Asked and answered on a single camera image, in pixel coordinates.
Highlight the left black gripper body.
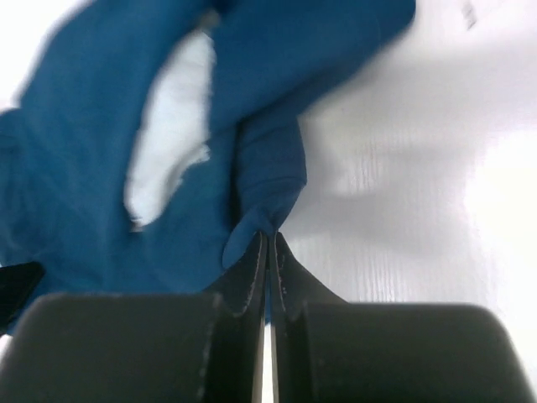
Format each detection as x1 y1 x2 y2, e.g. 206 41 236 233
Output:
0 262 44 336

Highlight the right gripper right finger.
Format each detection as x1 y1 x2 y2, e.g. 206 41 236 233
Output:
268 235 536 402

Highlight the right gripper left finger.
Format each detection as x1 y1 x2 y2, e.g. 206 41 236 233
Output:
1 234 268 402

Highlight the blue mickey t shirt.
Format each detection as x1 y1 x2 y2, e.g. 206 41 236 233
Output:
1 1 416 295

